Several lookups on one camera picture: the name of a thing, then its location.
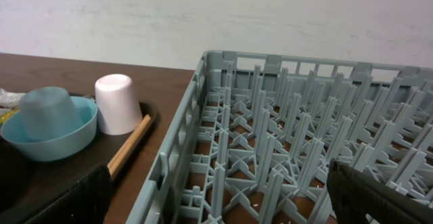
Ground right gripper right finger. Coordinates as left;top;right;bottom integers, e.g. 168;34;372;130
327;159;432;224

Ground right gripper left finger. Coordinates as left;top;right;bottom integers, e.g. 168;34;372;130
24;164;113;223

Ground light blue bowl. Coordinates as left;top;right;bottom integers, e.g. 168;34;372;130
1;96;98;162

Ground white cup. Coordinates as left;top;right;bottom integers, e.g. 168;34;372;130
95;74;143;135

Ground light blue cup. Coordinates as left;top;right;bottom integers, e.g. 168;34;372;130
19;87;83;141

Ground grey dishwasher rack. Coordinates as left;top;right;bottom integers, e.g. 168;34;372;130
127;51;432;223

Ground left wooden chopstick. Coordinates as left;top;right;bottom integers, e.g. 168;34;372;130
107;114;150;176

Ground brown serving tray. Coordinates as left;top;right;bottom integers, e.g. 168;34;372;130
0;91;160;224

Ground crumpled foil snack wrapper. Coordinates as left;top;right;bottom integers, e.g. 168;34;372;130
0;89;25;125

